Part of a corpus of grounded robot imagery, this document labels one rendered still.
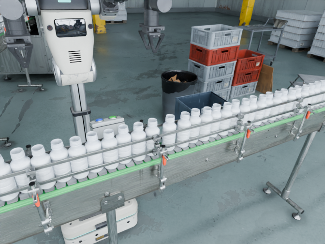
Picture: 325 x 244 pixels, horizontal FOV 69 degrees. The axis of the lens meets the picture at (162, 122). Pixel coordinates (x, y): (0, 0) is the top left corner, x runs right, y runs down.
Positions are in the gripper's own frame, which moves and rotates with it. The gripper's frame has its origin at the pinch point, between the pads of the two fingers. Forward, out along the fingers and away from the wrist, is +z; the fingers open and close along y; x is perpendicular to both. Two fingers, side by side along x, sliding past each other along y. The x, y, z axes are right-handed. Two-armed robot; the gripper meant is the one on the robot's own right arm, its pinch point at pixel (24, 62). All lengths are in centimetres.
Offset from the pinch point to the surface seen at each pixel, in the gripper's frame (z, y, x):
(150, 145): 34, 17, 38
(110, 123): 28.4, 2.4, 26.3
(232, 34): 34, -161, 247
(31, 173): 28.6, 21.0, -5.2
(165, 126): 27, 16, 46
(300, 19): 52, -351, 670
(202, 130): 33, 18, 65
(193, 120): 27, 17, 59
